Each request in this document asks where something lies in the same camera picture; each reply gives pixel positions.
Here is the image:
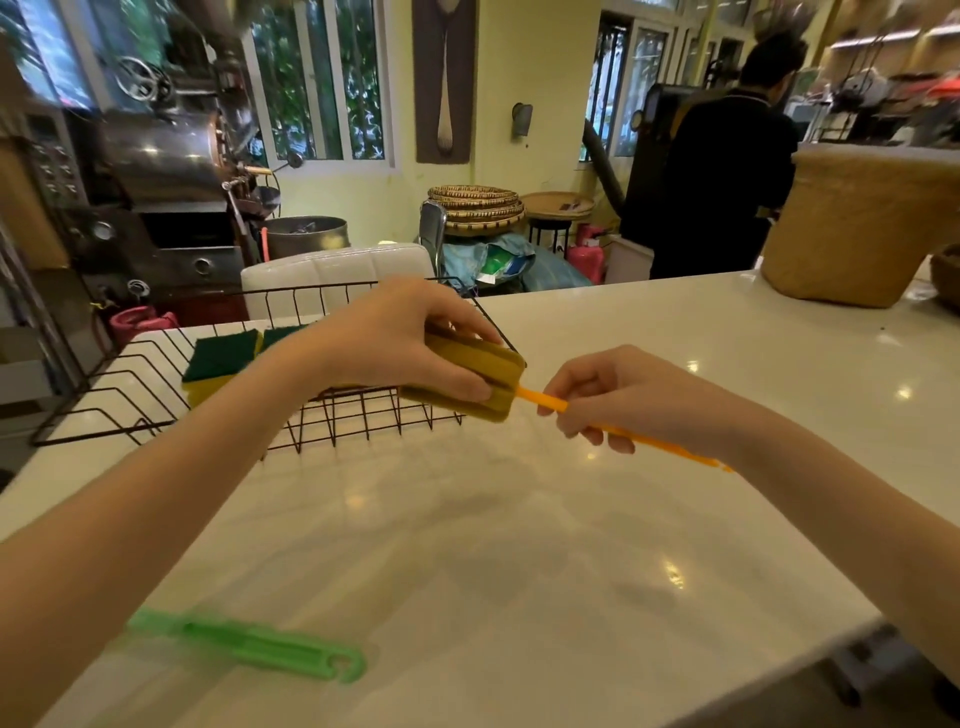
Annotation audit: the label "green plastic bag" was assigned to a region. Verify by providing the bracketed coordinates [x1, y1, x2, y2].
[478, 251, 535, 286]

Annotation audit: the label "yellow and green sponge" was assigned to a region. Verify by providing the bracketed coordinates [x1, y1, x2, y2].
[258, 323, 309, 354]
[181, 328, 264, 408]

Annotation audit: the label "black wire dish rack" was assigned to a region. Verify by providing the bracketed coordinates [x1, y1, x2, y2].
[29, 275, 519, 457]

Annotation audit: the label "large woven basket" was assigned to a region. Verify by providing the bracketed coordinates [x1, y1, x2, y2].
[761, 142, 960, 310]

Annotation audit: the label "yellow brush with orange handle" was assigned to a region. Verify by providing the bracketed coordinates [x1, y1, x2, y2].
[398, 329, 735, 474]

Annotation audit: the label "black roaster machine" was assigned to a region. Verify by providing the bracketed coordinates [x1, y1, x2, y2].
[619, 83, 703, 249]

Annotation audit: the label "large white frame window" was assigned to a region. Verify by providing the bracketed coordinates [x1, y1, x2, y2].
[0, 0, 399, 178]

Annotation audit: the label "brown cardboard box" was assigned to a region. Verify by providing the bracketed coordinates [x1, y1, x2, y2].
[0, 44, 73, 271]

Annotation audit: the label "white chair back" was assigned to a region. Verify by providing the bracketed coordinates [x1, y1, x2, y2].
[241, 243, 436, 324]

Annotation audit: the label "person's left forearm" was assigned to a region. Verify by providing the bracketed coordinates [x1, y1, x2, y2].
[0, 337, 328, 728]

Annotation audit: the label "person's right hand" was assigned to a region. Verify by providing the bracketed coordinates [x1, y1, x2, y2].
[536, 344, 751, 462]

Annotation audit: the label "chrome chair back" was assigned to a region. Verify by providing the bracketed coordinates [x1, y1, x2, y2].
[417, 199, 448, 277]

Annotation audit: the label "white bin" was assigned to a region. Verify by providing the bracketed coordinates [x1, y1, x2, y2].
[603, 234, 655, 285]

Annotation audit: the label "brown spoon wall picture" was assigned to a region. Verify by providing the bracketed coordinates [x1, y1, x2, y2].
[410, 0, 479, 166]

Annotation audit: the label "steel coffee roaster machine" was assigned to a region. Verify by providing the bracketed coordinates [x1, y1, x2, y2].
[14, 0, 305, 309]

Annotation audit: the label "round steel drum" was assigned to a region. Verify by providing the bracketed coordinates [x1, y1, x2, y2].
[262, 215, 352, 260]

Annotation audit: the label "pile of blue bags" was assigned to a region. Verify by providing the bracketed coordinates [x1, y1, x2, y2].
[440, 233, 594, 295]

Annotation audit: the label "person's right forearm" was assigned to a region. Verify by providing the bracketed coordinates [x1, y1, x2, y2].
[719, 408, 960, 684]

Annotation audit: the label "lit wall shelves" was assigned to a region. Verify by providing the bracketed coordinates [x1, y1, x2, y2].
[787, 0, 960, 148]

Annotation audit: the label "barred window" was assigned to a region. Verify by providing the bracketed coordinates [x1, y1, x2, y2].
[578, 0, 759, 163]

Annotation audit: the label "stack of woven trays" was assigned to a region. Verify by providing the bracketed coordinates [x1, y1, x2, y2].
[427, 185, 526, 238]

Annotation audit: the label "green brush with green handle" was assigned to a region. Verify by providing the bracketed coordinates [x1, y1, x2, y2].
[125, 607, 369, 685]

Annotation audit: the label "black pipe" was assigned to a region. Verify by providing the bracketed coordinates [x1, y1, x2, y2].
[581, 119, 626, 215]

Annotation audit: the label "person's left hand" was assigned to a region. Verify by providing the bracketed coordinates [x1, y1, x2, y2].
[288, 275, 505, 405]

